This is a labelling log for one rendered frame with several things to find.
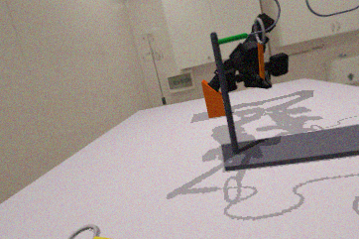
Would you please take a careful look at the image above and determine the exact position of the orange handle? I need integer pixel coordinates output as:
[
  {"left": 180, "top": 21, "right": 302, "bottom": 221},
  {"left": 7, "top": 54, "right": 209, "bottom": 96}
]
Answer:
[{"left": 254, "top": 18, "right": 265, "bottom": 80}]

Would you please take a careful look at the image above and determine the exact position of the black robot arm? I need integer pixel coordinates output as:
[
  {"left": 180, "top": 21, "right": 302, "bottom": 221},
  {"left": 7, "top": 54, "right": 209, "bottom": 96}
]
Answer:
[{"left": 207, "top": 13, "right": 276, "bottom": 92}]

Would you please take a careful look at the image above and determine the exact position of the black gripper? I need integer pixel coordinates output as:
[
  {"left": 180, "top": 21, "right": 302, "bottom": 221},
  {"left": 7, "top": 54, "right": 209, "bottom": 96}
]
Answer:
[{"left": 224, "top": 53, "right": 289, "bottom": 92}]

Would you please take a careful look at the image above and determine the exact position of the yellow handle with grey metal loop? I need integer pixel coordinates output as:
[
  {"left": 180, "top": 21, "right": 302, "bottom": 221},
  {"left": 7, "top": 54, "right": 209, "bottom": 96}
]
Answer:
[{"left": 67, "top": 224, "right": 110, "bottom": 239}]

